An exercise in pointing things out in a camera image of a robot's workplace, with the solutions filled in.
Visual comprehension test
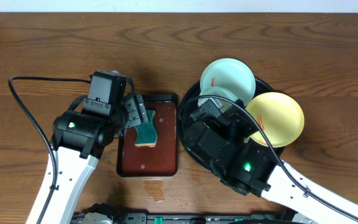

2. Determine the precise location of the dark red rectangular tray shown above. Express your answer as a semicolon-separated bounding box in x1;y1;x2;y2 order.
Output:
116;95;177;177

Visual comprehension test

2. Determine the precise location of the light green plate front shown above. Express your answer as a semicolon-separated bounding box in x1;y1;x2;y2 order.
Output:
200;86;238;113

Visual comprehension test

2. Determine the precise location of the black round tray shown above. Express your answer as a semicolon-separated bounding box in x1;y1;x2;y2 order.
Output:
177;77;275;172

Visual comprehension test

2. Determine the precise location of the green yellow sponge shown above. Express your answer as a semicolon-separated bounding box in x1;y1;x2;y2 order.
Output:
135;110;158;147

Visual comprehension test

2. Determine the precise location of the light green plate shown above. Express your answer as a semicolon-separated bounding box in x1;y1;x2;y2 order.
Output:
200;58;256;105
200;86;238;113

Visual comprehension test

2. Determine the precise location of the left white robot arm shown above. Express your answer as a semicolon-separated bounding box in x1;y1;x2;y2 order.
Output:
27;95;149;223

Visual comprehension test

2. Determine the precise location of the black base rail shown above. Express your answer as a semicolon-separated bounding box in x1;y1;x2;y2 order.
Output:
69;203;295;224

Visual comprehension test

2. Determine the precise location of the light green plate back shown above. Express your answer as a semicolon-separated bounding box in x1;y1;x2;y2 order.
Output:
200;58;256;105

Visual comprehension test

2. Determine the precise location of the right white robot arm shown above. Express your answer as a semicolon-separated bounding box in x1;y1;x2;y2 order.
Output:
179;119;358;223

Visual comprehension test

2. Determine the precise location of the yellow plate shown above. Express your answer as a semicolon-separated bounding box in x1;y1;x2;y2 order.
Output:
246;92;305;147

